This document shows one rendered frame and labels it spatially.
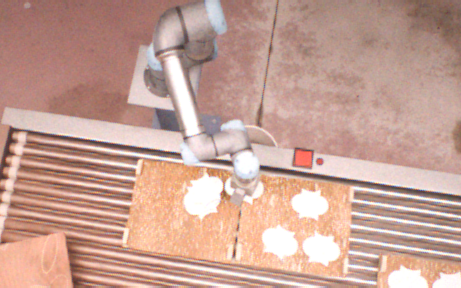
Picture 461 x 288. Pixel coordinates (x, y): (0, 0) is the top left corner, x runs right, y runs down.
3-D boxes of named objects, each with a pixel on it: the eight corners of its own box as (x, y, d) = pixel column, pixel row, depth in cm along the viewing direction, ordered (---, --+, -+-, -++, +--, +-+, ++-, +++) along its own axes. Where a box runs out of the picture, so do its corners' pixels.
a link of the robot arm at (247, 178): (254, 145, 180) (263, 170, 178) (253, 155, 191) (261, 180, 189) (230, 152, 180) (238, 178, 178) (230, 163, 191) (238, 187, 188)
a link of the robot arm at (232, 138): (209, 125, 184) (219, 157, 181) (243, 115, 185) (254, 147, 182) (209, 134, 192) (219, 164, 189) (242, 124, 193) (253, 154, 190)
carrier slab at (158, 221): (140, 159, 229) (139, 158, 227) (244, 174, 226) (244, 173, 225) (123, 247, 220) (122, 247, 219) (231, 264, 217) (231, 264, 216)
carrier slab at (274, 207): (246, 173, 226) (246, 172, 225) (352, 186, 224) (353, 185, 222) (234, 263, 218) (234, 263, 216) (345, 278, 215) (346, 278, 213)
